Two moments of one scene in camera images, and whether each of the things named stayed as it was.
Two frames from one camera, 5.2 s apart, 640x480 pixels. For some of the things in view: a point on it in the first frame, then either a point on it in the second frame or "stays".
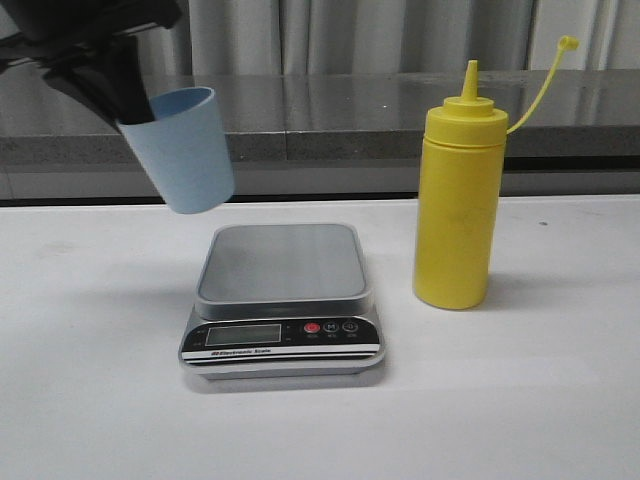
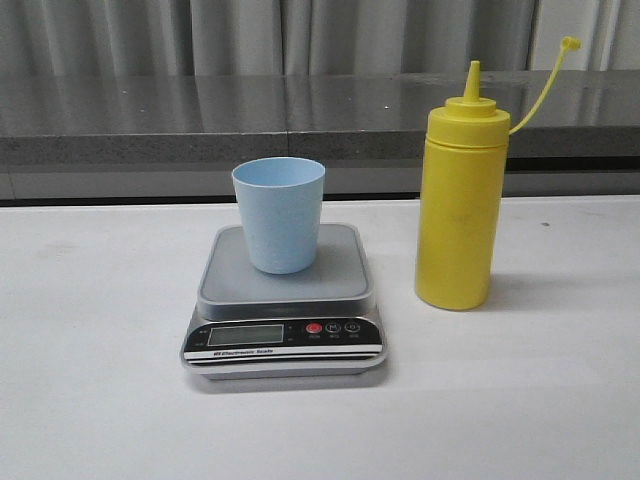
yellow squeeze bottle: (460, 191) stays
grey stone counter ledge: (584, 116) stays
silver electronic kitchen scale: (283, 302) stays
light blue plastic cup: (186, 150) → (280, 199)
